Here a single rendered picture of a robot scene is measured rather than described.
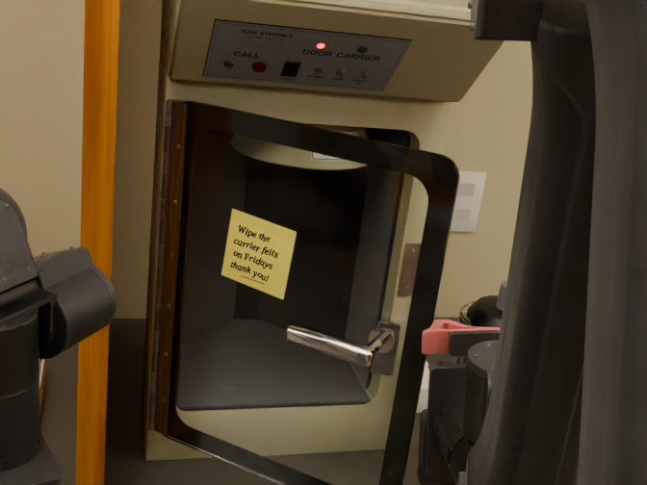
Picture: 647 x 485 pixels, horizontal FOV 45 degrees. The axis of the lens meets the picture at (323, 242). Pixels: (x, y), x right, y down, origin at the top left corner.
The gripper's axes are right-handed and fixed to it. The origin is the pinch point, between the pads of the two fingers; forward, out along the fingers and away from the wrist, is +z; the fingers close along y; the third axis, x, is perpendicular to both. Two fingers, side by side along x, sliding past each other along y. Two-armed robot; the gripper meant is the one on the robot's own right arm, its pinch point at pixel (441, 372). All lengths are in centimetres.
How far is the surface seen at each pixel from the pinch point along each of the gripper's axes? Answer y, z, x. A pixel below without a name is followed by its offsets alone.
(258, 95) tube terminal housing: 23.3, 19.9, 16.2
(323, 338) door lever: 2.7, 2.8, 10.8
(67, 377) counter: -19, 39, 44
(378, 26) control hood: 30.7, 10.9, 4.9
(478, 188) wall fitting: 1, 71, -24
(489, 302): -1.5, 20.8, -11.0
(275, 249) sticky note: 9.0, 10.8, 14.9
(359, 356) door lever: 1.8, 0.3, 7.6
